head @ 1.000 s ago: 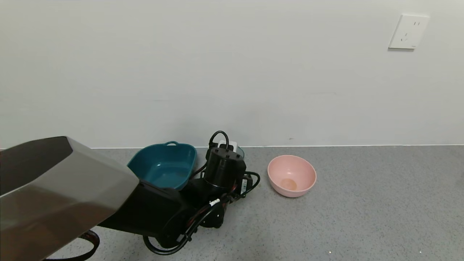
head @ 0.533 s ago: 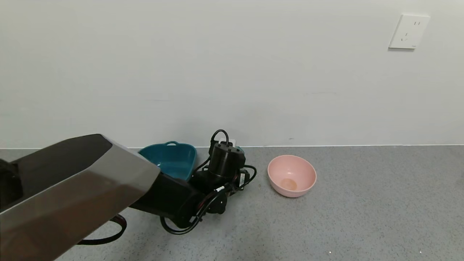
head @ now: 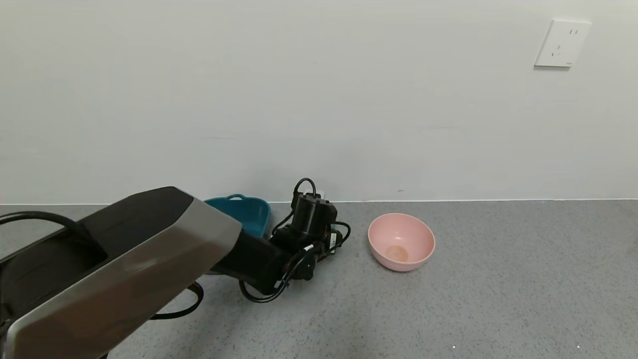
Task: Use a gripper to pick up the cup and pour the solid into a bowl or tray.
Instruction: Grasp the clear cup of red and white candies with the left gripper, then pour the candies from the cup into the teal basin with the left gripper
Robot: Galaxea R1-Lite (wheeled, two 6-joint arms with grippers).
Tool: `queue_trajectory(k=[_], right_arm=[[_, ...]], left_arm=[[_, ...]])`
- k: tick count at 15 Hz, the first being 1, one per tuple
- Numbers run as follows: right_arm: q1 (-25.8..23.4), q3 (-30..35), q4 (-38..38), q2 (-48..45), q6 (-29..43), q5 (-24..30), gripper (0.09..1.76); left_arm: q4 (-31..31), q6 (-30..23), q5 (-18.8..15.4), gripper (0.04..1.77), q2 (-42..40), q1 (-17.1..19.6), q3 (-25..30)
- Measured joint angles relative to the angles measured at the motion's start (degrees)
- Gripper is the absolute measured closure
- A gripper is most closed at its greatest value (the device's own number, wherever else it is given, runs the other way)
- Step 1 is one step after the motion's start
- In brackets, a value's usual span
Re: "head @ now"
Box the pink plastic bowl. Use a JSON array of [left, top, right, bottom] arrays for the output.
[[368, 213, 435, 272]]

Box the white wall socket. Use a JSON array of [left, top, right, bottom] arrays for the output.
[[534, 19, 592, 68]]

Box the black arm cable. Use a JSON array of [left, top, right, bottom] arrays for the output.
[[239, 248, 314, 304]]

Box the thin black camera cable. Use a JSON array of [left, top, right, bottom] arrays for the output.
[[271, 178, 351, 252]]

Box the teal plastic basin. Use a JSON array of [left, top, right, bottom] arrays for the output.
[[204, 194, 272, 238]]

